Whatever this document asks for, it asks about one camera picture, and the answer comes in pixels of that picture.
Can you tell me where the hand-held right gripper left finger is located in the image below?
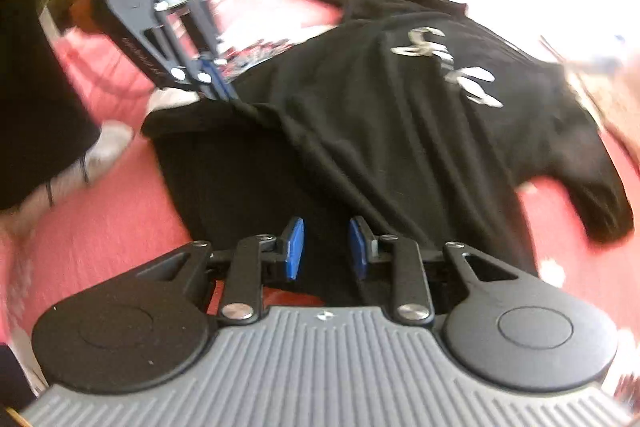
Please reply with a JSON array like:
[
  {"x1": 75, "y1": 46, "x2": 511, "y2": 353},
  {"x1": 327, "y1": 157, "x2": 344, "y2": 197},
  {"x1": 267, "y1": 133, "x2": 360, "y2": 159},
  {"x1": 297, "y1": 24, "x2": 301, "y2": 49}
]
[{"x1": 135, "y1": 217, "x2": 305, "y2": 327}]

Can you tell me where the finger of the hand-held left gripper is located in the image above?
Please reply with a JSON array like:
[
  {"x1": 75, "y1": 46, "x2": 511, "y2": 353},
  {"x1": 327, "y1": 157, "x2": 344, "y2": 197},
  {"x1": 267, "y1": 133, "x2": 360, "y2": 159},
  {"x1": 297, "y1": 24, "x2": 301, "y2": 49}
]
[
  {"x1": 150, "y1": 24, "x2": 221, "y2": 100},
  {"x1": 155, "y1": 0, "x2": 240, "y2": 102}
]

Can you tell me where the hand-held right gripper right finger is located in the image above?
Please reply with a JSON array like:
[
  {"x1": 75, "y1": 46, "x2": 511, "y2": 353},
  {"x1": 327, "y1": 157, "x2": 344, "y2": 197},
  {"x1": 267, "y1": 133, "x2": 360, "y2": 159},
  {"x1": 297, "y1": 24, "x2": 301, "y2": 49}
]
[{"x1": 348, "y1": 216, "x2": 521, "y2": 325}]

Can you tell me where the black t-shirt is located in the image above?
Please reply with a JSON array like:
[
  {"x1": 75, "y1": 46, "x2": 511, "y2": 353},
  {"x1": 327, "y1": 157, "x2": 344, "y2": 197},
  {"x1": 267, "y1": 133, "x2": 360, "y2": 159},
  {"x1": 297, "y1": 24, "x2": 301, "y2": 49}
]
[{"x1": 142, "y1": 0, "x2": 633, "y2": 308}]

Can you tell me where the person's black clothing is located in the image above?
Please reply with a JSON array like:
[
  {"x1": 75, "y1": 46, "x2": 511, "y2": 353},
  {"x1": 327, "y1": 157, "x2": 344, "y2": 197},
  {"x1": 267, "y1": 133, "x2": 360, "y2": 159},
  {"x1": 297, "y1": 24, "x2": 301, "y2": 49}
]
[{"x1": 0, "y1": 0, "x2": 101, "y2": 212}]

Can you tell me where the red floral blanket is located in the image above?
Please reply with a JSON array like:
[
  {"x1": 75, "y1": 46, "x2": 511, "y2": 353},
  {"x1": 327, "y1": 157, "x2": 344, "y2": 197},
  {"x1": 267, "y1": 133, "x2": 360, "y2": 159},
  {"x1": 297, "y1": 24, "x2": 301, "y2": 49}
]
[{"x1": 0, "y1": 0, "x2": 640, "y2": 408}]

